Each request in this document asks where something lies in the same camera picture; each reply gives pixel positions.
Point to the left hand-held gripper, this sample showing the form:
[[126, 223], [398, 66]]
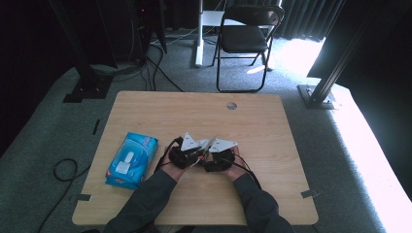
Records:
[[181, 158]]

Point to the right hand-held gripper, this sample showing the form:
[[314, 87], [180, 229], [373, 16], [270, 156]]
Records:
[[220, 160]]

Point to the blue wet wipes pack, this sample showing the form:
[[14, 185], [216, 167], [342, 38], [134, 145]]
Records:
[[129, 161]]

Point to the person's left hand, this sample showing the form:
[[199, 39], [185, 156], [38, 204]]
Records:
[[173, 171]]

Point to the person's right hand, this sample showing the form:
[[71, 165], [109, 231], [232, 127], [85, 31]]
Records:
[[236, 171]]

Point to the grey table grommet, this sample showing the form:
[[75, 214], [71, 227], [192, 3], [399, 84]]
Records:
[[231, 106]]

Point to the black tape strip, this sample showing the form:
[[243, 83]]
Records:
[[96, 126]]

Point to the grey tape piece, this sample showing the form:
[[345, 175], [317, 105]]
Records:
[[309, 193], [83, 197]]

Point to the white desk leg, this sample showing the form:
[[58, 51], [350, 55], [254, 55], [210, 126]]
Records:
[[199, 48]]

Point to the black metal stand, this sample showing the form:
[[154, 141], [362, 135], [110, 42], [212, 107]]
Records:
[[319, 93], [87, 84]]

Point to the black folding chair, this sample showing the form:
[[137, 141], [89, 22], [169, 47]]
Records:
[[243, 39]]

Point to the dark equipment cabinet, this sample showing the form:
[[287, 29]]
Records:
[[129, 29]]

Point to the dark curtain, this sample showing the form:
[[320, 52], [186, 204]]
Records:
[[304, 17]]

